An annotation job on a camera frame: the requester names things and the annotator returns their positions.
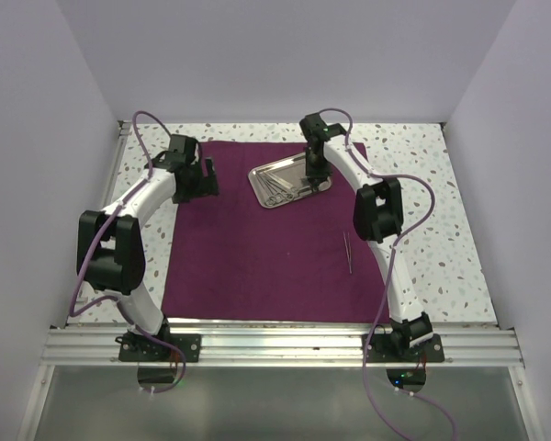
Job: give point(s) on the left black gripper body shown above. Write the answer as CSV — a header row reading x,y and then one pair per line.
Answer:
x,y
197,186

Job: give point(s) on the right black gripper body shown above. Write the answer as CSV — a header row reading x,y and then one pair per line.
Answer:
x,y
317,167

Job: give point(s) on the purple surgical wrap cloth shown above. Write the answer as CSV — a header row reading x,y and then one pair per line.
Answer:
x,y
232,259

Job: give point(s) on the steel tweezers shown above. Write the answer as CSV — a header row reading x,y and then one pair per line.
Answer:
x,y
348,251

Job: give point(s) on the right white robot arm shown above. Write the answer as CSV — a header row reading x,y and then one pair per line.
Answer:
x,y
378,220

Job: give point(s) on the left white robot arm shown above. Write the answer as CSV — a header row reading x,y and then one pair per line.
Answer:
x,y
110,250

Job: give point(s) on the steel surgical scissors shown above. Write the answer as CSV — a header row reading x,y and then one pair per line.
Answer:
x,y
276,194

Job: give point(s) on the stainless steel instrument tray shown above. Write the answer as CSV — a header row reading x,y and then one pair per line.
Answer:
x,y
290,172

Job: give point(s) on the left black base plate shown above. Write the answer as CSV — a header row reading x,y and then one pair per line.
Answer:
x,y
140,349

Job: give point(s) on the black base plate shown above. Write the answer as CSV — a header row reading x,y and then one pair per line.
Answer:
x,y
380,350
140,349

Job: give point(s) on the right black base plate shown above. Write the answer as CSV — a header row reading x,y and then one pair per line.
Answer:
x,y
380,350

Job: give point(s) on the aluminium mounting rail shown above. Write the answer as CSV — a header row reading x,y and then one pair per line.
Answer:
x,y
283,344

